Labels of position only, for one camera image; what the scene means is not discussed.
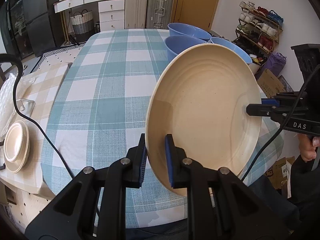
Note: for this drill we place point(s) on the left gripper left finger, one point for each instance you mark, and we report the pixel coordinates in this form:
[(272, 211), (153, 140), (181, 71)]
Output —
[(92, 205)]

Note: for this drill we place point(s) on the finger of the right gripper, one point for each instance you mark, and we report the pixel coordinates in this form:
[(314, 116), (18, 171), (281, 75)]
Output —
[(272, 102), (260, 110)]

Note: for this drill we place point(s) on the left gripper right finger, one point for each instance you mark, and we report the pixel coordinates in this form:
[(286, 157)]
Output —
[(220, 206)]

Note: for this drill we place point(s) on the beige plate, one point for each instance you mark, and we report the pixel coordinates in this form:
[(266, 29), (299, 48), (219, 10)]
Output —
[(201, 99)]

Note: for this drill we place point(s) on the light blue bowl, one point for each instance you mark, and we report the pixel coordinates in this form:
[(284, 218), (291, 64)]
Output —
[(233, 47)]

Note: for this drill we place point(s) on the dark blue bowl front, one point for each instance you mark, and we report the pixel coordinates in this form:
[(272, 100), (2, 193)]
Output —
[(178, 43)]

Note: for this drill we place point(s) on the dark blue bowl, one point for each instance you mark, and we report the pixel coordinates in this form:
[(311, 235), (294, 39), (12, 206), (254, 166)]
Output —
[(188, 30), (178, 43)]

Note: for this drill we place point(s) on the stack of small beige plates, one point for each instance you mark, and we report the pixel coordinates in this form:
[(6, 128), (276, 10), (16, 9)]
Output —
[(16, 146)]

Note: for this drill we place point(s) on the person right hand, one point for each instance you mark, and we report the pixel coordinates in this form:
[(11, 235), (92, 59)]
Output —
[(308, 147)]

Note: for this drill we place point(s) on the cardboard box on floor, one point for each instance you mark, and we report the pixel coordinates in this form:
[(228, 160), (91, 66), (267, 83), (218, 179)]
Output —
[(270, 84)]

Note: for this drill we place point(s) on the white trash bin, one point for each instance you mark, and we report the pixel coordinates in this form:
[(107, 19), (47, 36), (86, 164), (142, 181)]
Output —
[(254, 66)]

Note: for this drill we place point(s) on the purple bag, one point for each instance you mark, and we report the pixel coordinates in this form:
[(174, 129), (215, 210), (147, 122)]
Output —
[(275, 63)]

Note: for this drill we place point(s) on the shoe rack with shoes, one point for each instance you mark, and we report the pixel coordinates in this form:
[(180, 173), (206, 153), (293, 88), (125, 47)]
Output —
[(259, 26)]

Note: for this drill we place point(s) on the teal checkered tablecloth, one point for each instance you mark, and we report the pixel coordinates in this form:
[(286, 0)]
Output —
[(99, 113)]

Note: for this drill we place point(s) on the metal phone stand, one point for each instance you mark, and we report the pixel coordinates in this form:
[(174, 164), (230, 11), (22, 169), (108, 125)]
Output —
[(26, 106)]

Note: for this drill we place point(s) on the wooden door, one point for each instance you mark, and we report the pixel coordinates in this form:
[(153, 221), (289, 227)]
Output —
[(199, 13)]

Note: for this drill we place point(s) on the bubble wrap bag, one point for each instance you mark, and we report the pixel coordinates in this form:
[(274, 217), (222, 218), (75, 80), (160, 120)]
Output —
[(7, 104)]

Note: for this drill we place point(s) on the silver suitcase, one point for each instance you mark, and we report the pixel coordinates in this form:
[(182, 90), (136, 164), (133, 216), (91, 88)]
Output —
[(158, 14)]

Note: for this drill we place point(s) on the patterned floor rug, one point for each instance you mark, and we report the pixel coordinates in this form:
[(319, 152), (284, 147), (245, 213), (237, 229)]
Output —
[(58, 55)]

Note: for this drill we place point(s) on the beige suitcase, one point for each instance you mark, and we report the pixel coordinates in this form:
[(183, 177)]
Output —
[(135, 14)]

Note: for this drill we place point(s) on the white drawer cabinet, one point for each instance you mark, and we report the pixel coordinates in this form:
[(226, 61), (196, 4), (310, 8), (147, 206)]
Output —
[(111, 15)]

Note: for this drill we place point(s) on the woven laundry basket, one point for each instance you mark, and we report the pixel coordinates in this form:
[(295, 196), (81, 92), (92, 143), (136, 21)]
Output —
[(83, 25)]

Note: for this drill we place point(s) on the white dressing desk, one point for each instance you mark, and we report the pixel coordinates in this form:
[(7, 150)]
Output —
[(63, 5)]

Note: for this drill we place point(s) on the black refrigerator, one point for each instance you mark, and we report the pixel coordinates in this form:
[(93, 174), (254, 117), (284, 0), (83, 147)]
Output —
[(43, 25)]

